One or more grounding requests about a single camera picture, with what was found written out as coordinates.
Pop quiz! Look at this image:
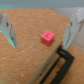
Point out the wooden drawer box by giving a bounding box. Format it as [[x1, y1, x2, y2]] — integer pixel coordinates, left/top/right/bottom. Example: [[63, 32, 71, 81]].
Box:
[[0, 7, 84, 84]]

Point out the pink block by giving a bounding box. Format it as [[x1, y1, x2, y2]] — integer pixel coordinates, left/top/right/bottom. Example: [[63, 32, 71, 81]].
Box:
[[40, 29, 56, 47]]

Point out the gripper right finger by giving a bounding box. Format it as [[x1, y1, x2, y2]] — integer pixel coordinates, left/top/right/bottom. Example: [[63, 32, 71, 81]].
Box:
[[61, 7, 84, 51]]

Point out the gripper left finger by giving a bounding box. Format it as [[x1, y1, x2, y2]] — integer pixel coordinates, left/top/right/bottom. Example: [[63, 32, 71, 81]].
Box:
[[0, 12, 18, 50]]

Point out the black drawer handle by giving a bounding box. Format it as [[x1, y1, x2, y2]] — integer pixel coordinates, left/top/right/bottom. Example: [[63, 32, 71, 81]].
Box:
[[39, 44, 76, 84]]

